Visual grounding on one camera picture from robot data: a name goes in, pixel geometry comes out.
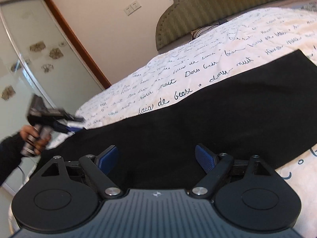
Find black pants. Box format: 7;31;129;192
38;51;316;189

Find black sleeved left forearm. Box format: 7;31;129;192
0;131;28;185

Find person's left hand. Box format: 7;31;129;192
19;125;52;157

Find white script-print bedspread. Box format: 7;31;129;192
9;4;317;238

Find patterned pillow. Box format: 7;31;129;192
191;24;220;40

